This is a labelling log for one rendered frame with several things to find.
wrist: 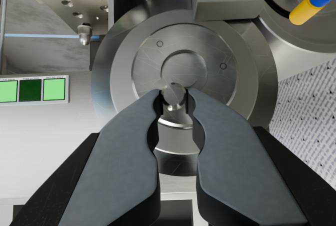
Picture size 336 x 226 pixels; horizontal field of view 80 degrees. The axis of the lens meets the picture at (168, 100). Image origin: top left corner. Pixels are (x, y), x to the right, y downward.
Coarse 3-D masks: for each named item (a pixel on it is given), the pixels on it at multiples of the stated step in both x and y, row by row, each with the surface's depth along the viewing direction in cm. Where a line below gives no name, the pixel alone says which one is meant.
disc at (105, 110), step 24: (168, 0) 17; (120, 24) 17; (240, 24) 16; (264, 48) 16; (96, 72) 16; (264, 72) 16; (96, 96) 16; (264, 96) 16; (264, 120) 15; (168, 168) 15; (192, 168) 15
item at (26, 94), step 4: (28, 80) 50; (32, 80) 50; (36, 80) 50; (20, 84) 50; (24, 84) 50; (28, 84) 50; (32, 84) 50; (36, 84) 50; (20, 88) 50; (24, 88) 50; (28, 88) 50; (32, 88) 50; (36, 88) 50; (20, 92) 50; (24, 92) 50; (28, 92) 50; (32, 92) 50; (36, 92) 50; (20, 96) 50; (24, 96) 50; (28, 96) 50; (32, 96) 50; (36, 96) 50; (20, 100) 50
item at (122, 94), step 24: (144, 24) 16; (168, 24) 16; (216, 24) 16; (120, 48) 16; (240, 48) 16; (120, 72) 16; (240, 72) 16; (120, 96) 16; (240, 96) 15; (168, 144) 15; (192, 144) 15
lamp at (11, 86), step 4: (0, 84) 50; (4, 84) 50; (8, 84) 50; (12, 84) 50; (0, 88) 50; (4, 88) 50; (8, 88) 50; (12, 88) 50; (0, 92) 50; (4, 92) 50; (8, 92) 50; (12, 92) 50; (0, 96) 50; (4, 96) 50; (8, 96) 50; (12, 96) 50; (0, 100) 50; (4, 100) 50; (8, 100) 50; (12, 100) 50
